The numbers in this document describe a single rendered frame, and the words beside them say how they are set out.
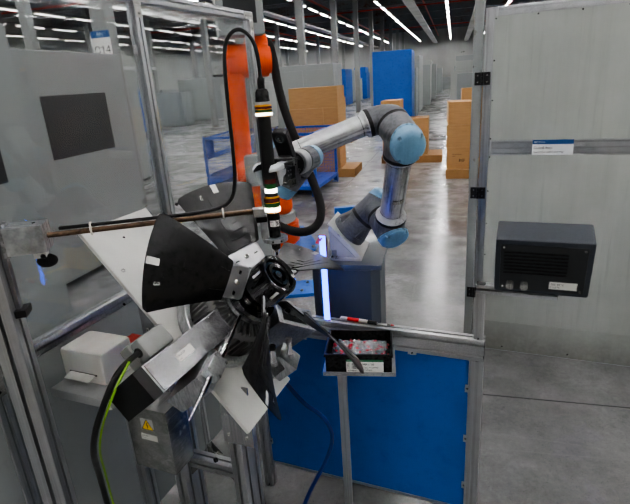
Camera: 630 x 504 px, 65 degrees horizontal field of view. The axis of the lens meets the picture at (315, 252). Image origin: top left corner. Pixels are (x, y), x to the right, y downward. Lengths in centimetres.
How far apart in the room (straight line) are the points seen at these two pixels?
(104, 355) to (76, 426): 37
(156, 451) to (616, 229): 252
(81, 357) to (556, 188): 246
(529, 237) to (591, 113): 153
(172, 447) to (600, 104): 252
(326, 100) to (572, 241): 795
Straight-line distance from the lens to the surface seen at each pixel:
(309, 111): 936
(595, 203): 308
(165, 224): 119
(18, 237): 141
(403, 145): 162
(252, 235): 140
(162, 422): 157
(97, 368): 167
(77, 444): 198
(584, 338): 337
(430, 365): 184
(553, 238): 157
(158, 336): 126
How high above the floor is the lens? 170
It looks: 19 degrees down
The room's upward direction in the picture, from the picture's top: 4 degrees counter-clockwise
